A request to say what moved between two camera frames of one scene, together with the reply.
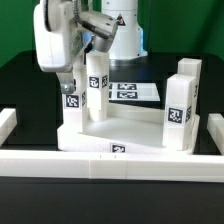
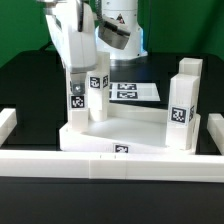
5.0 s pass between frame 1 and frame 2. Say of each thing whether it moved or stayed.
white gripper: moved
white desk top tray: stayed
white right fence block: stayed
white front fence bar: stayed
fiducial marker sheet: stayed
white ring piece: stayed
